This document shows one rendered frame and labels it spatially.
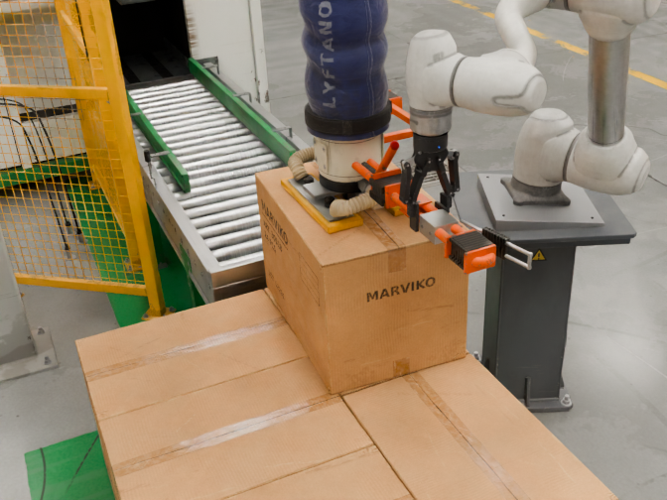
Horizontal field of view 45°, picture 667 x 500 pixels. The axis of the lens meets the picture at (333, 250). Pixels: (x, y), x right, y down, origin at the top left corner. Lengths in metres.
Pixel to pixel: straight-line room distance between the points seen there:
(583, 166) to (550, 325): 0.61
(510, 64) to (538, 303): 1.27
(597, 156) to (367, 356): 0.87
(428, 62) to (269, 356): 1.02
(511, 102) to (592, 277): 2.22
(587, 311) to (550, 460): 1.58
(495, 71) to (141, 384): 1.28
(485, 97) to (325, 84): 0.54
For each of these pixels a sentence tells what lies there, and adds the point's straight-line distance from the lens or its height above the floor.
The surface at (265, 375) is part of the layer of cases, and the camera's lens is 2.23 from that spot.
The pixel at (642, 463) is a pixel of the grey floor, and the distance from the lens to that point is 2.85.
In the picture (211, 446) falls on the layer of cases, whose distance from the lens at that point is 2.05.
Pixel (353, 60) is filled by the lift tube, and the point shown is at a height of 1.36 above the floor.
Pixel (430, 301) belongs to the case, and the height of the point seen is 0.76.
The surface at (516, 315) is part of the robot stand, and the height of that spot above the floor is 0.38.
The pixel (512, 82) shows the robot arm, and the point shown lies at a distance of 1.59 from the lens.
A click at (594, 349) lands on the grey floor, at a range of 3.29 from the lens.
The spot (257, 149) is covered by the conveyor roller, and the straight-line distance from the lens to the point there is 3.65.
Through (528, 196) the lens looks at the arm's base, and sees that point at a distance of 2.57.
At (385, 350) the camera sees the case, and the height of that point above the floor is 0.64.
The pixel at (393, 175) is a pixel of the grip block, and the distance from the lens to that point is 2.00.
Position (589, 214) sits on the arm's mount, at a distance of 2.57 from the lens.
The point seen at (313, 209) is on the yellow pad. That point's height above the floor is 0.97.
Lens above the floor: 1.92
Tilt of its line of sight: 30 degrees down
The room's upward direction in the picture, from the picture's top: 3 degrees counter-clockwise
